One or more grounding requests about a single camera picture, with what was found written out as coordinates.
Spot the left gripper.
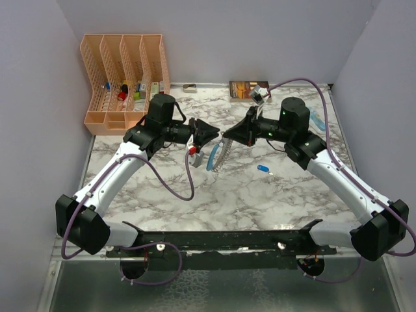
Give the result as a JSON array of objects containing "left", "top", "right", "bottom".
[{"left": 162, "top": 118, "right": 221, "bottom": 150}]

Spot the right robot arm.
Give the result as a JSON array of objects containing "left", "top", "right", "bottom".
[{"left": 224, "top": 97, "right": 409, "bottom": 261}]

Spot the green white box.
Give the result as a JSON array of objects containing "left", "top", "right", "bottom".
[{"left": 149, "top": 81, "right": 160, "bottom": 101}]

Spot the red round bottle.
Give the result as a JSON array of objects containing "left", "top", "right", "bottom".
[{"left": 118, "top": 92, "right": 127, "bottom": 101}]

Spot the blue key tag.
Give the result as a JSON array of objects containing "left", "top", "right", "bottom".
[{"left": 257, "top": 164, "right": 274, "bottom": 176}]

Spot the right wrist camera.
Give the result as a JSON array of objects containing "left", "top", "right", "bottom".
[{"left": 249, "top": 85, "right": 271, "bottom": 106}]

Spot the metal keyring holder blue handle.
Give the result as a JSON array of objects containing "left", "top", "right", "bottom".
[{"left": 206, "top": 137, "right": 233, "bottom": 172}]

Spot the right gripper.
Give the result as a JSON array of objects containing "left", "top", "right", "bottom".
[{"left": 224, "top": 105, "right": 292, "bottom": 148}]

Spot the brown book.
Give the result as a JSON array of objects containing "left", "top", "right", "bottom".
[{"left": 229, "top": 81, "right": 269, "bottom": 103}]

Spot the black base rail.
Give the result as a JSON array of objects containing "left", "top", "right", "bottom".
[{"left": 106, "top": 226, "right": 336, "bottom": 271}]

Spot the orange plastic file organizer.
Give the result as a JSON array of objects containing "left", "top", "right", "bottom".
[{"left": 80, "top": 34, "right": 171, "bottom": 135}]

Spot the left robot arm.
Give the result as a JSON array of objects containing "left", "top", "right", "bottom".
[{"left": 55, "top": 94, "right": 220, "bottom": 259}]

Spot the blue packaged toothbrush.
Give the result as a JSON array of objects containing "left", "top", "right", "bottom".
[{"left": 308, "top": 107, "right": 326, "bottom": 133}]

